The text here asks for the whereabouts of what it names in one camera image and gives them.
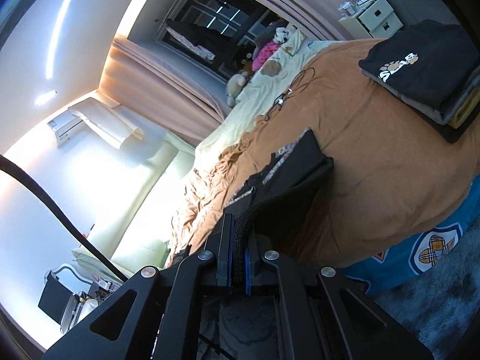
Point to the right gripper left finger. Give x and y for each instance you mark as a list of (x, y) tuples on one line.
[(184, 288)]

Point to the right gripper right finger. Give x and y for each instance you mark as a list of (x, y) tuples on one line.
[(262, 279)]

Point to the black knit garment floral trim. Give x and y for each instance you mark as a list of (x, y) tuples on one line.
[(275, 202)]

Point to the stack of folded clothes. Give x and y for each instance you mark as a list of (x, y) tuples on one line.
[(432, 68)]

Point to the cream padded headboard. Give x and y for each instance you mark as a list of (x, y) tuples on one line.
[(134, 228)]

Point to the black monitor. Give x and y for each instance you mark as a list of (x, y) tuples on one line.
[(54, 298)]

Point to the orange-brown blanket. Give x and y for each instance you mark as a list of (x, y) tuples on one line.
[(394, 175)]

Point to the hanging cream garment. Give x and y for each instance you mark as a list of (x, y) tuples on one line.
[(106, 122)]

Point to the cream plush toy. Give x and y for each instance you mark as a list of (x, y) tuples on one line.
[(234, 87)]

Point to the pink curtain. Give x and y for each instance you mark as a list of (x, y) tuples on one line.
[(170, 88)]

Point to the pink plush toy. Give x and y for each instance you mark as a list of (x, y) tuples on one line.
[(264, 54)]

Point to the cream bed sheet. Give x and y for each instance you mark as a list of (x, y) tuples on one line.
[(259, 94)]

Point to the white drawer nightstand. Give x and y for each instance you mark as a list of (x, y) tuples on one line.
[(372, 19)]

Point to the wall air conditioner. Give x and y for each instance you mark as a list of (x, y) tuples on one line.
[(64, 126)]

